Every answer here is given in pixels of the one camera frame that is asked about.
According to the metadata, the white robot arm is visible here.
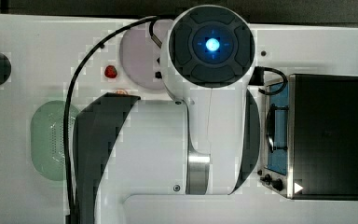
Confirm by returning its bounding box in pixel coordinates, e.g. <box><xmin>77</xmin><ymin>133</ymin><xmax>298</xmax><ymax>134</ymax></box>
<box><xmin>72</xmin><ymin>5</ymin><xmax>260</xmax><ymax>224</ymax></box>

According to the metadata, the green oval strainer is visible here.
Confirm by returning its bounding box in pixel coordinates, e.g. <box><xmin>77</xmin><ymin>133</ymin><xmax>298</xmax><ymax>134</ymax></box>
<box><xmin>31</xmin><ymin>101</ymin><xmax>65</xmax><ymax>181</ymax></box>

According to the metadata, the orange slice toy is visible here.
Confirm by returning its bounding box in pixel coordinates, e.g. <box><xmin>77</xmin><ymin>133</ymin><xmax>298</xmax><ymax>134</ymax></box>
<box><xmin>114</xmin><ymin>89</ymin><xmax>128</xmax><ymax>95</ymax></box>

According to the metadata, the lilac round plate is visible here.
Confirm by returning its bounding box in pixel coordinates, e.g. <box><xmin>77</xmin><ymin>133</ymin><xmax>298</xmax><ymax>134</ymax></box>
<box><xmin>119</xmin><ymin>22</ymin><xmax>164</xmax><ymax>91</ymax></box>

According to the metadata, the red strawberry toy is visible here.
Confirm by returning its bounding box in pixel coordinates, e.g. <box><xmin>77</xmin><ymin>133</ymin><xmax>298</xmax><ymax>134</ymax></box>
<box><xmin>104</xmin><ymin>65</ymin><xmax>117</xmax><ymax>78</ymax></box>

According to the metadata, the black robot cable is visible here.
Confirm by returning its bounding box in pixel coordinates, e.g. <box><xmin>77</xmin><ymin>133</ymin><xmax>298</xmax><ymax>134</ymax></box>
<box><xmin>62</xmin><ymin>16</ymin><xmax>162</xmax><ymax>224</ymax></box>

